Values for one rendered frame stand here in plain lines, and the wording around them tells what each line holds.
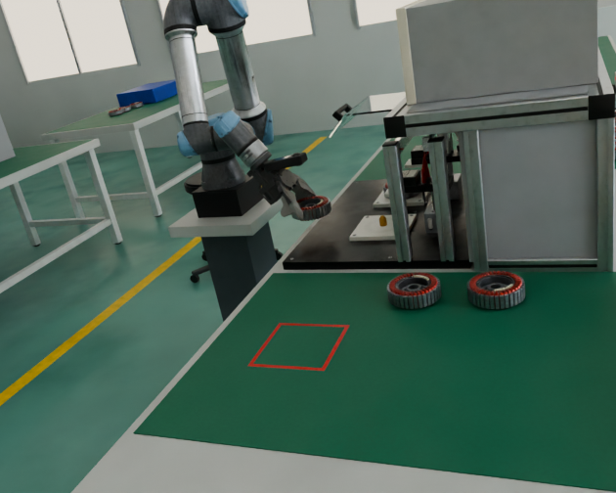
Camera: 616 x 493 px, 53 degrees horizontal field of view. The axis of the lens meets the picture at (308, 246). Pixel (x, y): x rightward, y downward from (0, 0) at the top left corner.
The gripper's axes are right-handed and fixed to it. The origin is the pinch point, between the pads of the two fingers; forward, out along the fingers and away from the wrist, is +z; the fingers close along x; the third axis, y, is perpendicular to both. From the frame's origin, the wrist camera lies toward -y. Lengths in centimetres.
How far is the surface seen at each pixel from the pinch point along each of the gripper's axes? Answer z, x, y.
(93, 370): -8, -29, 159
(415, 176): 10.2, 2.8, -29.7
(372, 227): 13.9, 1.6, -10.7
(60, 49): -318, -471, 384
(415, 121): -1, 22, -45
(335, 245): 10.5, 10.1, -3.7
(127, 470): 7, 91, 4
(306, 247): 6.0, 11.5, 2.7
